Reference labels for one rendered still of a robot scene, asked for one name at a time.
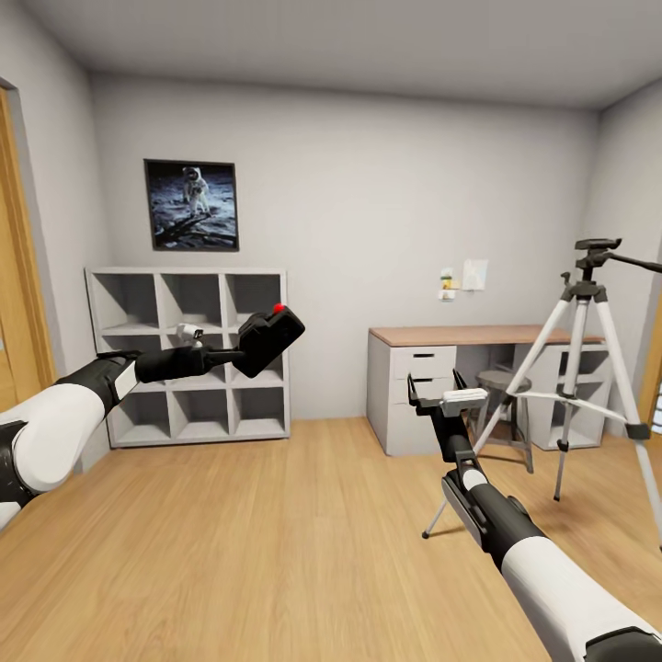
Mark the digital camera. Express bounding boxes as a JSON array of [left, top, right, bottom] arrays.
[[229, 304, 305, 379]]

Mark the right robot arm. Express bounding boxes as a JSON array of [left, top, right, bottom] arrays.
[[407, 370, 662, 662]]

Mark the camera tripod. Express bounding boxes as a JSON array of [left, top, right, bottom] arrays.
[[422, 236, 662, 542]]

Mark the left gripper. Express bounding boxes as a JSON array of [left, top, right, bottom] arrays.
[[160, 345, 247, 380]]

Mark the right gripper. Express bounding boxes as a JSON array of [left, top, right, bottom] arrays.
[[407, 370, 470, 440]]

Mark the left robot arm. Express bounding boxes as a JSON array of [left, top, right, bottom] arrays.
[[0, 323, 247, 531]]

